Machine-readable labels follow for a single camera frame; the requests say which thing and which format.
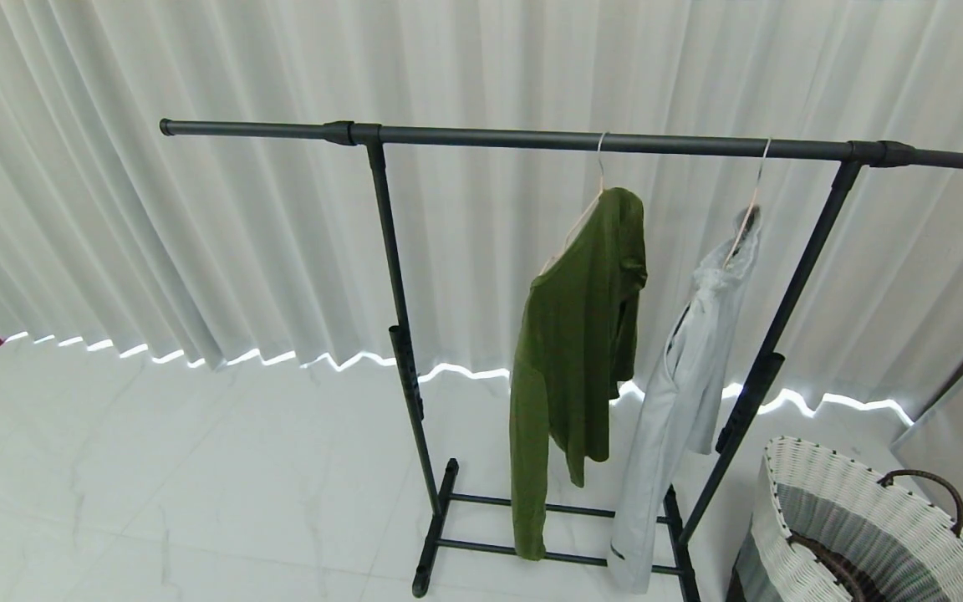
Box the pink clothes hanger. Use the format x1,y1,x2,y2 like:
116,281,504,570
724,138,772,268
538,131,609,277

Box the white laundry basket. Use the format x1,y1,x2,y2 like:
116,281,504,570
728,435,963,602

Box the green long-sleeved shirt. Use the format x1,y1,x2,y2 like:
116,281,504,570
508,186,650,561

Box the pale grey shorts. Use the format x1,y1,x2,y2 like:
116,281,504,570
607,205,762,594

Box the black clothes rack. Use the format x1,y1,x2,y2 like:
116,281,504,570
160,119,963,602

